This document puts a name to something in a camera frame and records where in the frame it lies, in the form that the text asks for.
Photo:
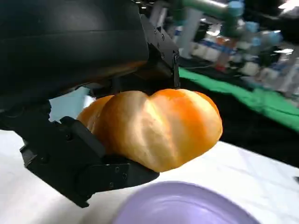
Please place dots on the orange and white bread roll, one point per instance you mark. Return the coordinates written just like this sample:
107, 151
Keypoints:
158, 130

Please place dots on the lilac plate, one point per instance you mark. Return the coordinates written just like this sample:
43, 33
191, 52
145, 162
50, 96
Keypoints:
187, 205

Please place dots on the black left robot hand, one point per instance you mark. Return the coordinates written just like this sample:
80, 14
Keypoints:
70, 42

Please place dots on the cluttered workshop desk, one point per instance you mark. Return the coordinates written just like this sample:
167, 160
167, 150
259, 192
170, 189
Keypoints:
252, 53

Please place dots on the green cloth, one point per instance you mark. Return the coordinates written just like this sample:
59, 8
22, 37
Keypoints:
261, 98

